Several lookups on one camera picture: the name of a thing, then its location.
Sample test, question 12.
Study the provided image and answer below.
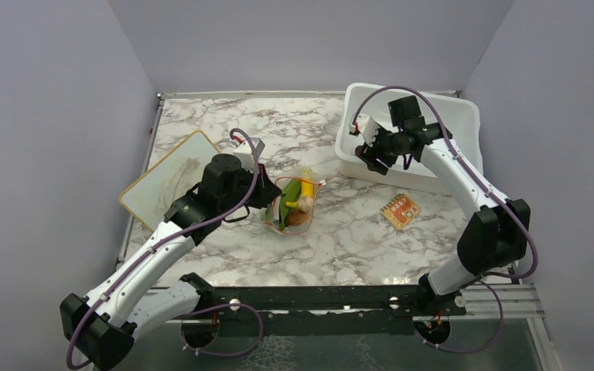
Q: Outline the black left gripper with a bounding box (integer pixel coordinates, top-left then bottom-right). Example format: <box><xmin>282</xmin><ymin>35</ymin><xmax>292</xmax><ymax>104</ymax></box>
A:
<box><xmin>220</xmin><ymin>162</ymin><xmax>283</xmax><ymax>213</ymax></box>

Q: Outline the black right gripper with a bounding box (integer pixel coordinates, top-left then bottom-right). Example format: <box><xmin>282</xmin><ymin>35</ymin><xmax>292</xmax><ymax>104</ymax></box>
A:
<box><xmin>357</xmin><ymin>122</ymin><xmax>404</xmax><ymax>175</ymax></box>

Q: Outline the green leafy vegetable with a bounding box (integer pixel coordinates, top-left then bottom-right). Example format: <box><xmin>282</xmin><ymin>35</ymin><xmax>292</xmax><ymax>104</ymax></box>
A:
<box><xmin>263</xmin><ymin>177</ymin><xmax>302</xmax><ymax>232</ymax></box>

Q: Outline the clear orange zip top bag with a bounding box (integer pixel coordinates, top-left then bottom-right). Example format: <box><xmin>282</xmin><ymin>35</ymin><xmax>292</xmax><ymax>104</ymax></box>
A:
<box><xmin>260</xmin><ymin>166</ymin><xmax>329</xmax><ymax>236</ymax></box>

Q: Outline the yellow banana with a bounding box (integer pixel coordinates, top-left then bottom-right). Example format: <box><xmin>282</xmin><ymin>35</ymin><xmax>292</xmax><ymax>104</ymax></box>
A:
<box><xmin>285</xmin><ymin>179</ymin><xmax>315</xmax><ymax>209</ymax></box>

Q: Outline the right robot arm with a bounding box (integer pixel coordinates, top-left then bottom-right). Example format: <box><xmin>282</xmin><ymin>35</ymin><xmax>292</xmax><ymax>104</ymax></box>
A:
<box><xmin>350</xmin><ymin>95</ymin><xmax>531</xmax><ymax>315</ymax></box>

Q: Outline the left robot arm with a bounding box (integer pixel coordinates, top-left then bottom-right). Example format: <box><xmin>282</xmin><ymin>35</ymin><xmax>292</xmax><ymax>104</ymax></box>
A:
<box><xmin>60</xmin><ymin>150</ymin><xmax>281</xmax><ymax>370</ymax></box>

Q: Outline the white yellow-edged cutting board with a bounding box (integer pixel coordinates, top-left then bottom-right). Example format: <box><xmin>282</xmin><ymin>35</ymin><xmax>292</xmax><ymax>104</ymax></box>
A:
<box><xmin>119</xmin><ymin>130</ymin><xmax>220</xmax><ymax>231</ymax></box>

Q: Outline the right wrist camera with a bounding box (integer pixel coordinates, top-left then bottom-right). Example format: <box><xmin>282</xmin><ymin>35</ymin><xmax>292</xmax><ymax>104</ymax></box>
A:
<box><xmin>350</xmin><ymin>114</ymin><xmax>381</xmax><ymax>147</ymax></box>

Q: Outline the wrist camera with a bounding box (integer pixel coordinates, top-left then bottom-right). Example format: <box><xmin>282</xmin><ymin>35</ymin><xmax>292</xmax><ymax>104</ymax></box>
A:
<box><xmin>350</xmin><ymin>114</ymin><xmax>381</xmax><ymax>147</ymax></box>
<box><xmin>233</xmin><ymin>138</ymin><xmax>265</xmax><ymax>172</ymax></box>

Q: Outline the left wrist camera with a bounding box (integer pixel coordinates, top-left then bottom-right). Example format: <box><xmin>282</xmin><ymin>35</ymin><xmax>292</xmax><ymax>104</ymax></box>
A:
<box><xmin>233</xmin><ymin>138</ymin><xmax>265</xmax><ymax>172</ymax></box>

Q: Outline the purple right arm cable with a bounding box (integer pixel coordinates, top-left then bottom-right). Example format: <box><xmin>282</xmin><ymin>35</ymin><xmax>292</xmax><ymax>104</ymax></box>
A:
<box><xmin>350</xmin><ymin>86</ymin><xmax>540</xmax><ymax>354</ymax></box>

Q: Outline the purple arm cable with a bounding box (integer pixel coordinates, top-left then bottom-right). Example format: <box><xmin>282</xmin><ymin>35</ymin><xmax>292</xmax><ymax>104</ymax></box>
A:
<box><xmin>350</xmin><ymin>86</ymin><xmax>540</xmax><ymax>354</ymax></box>
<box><xmin>66</xmin><ymin>128</ymin><xmax>261</xmax><ymax>371</ymax></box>

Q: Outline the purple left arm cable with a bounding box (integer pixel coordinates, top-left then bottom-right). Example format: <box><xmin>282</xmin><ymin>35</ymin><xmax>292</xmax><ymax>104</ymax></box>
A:
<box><xmin>66</xmin><ymin>128</ymin><xmax>261</xmax><ymax>371</ymax></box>

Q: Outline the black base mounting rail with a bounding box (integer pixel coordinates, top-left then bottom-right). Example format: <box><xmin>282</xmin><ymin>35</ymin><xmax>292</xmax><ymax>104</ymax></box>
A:
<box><xmin>179</xmin><ymin>284</ymin><xmax>466</xmax><ymax>339</ymax></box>

